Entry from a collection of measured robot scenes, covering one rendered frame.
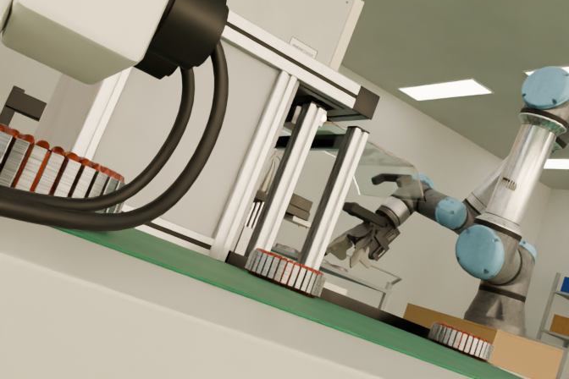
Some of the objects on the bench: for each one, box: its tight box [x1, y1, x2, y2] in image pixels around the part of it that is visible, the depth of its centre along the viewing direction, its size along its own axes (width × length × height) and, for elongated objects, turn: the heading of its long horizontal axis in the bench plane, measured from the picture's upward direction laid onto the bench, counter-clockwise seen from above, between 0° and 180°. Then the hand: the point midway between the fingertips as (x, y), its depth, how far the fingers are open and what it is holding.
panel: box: [229, 80, 300, 251], centre depth 133 cm, size 1×66×30 cm, turn 94°
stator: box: [428, 321, 494, 362], centre depth 114 cm, size 11×11×4 cm
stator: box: [245, 248, 327, 298], centre depth 89 cm, size 11×11×4 cm
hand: (332, 260), depth 162 cm, fingers open, 14 cm apart
